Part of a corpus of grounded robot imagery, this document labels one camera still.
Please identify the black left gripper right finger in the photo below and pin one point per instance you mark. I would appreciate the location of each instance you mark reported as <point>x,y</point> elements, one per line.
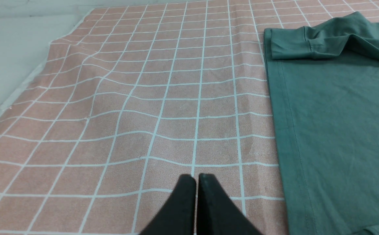
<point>216,213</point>

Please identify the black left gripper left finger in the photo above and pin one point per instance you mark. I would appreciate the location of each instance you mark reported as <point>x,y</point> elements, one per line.
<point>176,216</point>

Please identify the green long-sleeved shirt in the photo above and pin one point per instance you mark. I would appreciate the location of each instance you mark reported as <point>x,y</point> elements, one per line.
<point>324,90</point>

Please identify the pink checkered tablecloth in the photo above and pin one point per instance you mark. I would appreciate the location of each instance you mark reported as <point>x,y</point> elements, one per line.
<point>135,96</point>

